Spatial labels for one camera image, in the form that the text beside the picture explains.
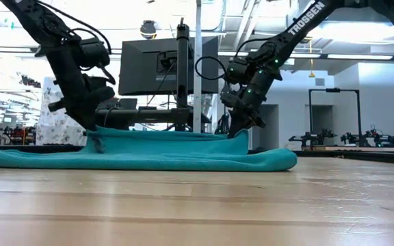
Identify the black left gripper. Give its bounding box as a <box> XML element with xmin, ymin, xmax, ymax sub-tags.
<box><xmin>48</xmin><ymin>74</ymin><xmax>116</xmax><ymax>154</ymax></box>

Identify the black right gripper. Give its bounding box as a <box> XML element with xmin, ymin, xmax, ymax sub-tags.
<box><xmin>220</xmin><ymin>70</ymin><xmax>283</xmax><ymax>139</ymax></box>

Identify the teal terry towel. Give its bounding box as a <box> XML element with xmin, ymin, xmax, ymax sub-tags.
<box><xmin>0</xmin><ymin>125</ymin><xmax>298</xmax><ymax>172</ymax></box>

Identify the white floral cloth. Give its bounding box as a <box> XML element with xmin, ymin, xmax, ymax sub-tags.
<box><xmin>35</xmin><ymin>77</ymin><xmax>88</xmax><ymax>147</ymax></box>

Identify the black power brick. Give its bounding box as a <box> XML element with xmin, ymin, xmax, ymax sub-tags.
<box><xmin>118</xmin><ymin>98</ymin><xmax>139</xmax><ymax>111</ymax></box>

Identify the grey desk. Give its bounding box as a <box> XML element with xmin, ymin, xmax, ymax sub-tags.
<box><xmin>94</xmin><ymin>107</ymin><xmax>212</xmax><ymax>131</ymax></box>

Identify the black monitor stand pole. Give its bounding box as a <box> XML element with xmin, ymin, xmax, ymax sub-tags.
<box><xmin>176</xmin><ymin>18</ymin><xmax>191</xmax><ymax>133</ymax></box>

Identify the black computer monitor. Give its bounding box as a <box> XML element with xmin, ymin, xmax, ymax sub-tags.
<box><xmin>118</xmin><ymin>36</ymin><xmax>220</xmax><ymax>96</ymax></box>

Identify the background robot workstation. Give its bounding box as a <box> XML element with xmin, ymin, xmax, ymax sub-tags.
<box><xmin>288</xmin><ymin>124</ymin><xmax>394</xmax><ymax>154</ymax></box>

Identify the black ceiling spotlight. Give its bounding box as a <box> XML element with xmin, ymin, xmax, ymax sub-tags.
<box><xmin>140</xmin><ymin>20</ymin><xmax>158</xmax><ymax>40</ymax></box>

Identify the white vertical post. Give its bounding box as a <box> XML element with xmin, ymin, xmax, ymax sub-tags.
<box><xmin>192</xmin><ymin>0</ymin><xmax>203</xmax><ymax>134</ymax></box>

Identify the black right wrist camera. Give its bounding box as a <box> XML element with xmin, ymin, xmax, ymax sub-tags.
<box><xmin>224</xmin><ymin>57</ymin><xmax>252</xmax><ymax>85</ymax></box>

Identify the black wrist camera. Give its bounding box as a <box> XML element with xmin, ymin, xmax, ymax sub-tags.
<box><xmin>78</xmin><ymin>37</ymin><xmax>111</xmax><ymax>68</ymax></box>
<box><xmin>224</xmin><ymin>57</ymin><xmax>252</xmax><ymax>85</ymax></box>

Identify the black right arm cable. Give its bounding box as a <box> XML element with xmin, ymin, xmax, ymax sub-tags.
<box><xmin>194</xmin><ymin>36</ymin><xmax>270</xmax><ymax>82</ymax></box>

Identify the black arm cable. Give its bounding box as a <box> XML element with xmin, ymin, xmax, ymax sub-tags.
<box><xmin>194</xmin><ymin>36</ymin><xmax>270</xmax><ymax>82</ymax></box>
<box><xmin>35</xmin><ymin>0</ymin><xmax>116</xmax><ymax>86</ymax></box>

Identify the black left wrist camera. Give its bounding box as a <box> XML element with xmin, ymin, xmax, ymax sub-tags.
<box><xmin>78</xmin><ymin>37</ymin><xmax>111</xmax><ymax>68</ymax></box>

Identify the black background stand frame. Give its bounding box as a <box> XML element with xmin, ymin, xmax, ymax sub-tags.
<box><xmin>307</xmin><ymin>87</ymin><xmax>362</xmax><ymax>144</ymax></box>

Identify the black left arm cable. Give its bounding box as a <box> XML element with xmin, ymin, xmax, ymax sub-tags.
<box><xmin>35</xmin><ymin>0</ymin><xmax>116</xmax><ymax>86</ymax></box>

